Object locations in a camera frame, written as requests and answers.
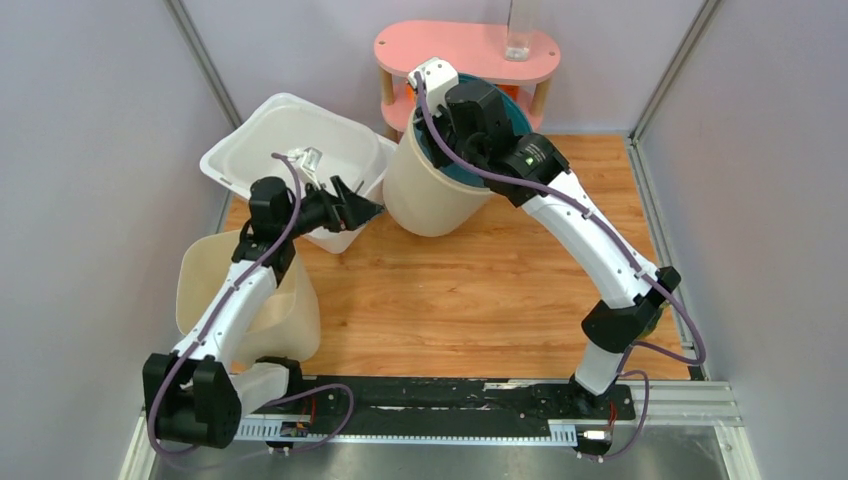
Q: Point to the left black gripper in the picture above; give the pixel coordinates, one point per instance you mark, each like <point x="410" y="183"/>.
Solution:
<point x="350" y="214"/>

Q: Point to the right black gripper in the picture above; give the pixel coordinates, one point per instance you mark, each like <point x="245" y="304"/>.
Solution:
<point x="443" y="116"/>

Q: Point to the teal plastic bucket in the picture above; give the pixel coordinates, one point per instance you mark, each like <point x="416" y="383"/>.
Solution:
<point x="505" y="124"/>

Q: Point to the beige round bucket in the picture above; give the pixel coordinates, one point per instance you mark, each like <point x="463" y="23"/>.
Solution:
<point x="422" y="199"/>

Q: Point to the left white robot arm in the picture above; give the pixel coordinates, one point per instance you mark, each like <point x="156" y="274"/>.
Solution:
<point x="190" y="395"/>

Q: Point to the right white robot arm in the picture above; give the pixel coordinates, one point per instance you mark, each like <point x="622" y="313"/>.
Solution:
<point x="535" y="176"/>

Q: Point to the pink three-tier shelf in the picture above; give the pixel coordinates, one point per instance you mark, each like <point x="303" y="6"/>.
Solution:
<point x="473" y="48"/>

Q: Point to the white square plastic bin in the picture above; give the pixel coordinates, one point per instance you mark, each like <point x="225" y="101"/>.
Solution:
<point x="285" y="122"/>

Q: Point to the clear glass bottle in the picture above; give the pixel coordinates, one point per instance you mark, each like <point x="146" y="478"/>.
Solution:
<point x="520" y="28"/>

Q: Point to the beige square waste bin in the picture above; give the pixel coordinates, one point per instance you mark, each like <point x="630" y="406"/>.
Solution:
<point x="288" y="324"/>

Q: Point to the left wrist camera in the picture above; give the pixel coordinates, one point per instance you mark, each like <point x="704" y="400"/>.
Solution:
<point x="306" y="162"/>

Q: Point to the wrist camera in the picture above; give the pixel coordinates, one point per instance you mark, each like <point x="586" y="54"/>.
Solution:
<point x="437" y="77"/>
<point x="306" y="162"/>

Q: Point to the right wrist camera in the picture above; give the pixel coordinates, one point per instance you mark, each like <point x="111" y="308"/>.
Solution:
<point x="437" y="77"/>

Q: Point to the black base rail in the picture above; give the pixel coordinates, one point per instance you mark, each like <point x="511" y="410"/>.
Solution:
<point x="442" y="411"/>

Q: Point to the aluminium frame rail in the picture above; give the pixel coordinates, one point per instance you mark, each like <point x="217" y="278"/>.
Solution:
<point x="686" y="430"/>

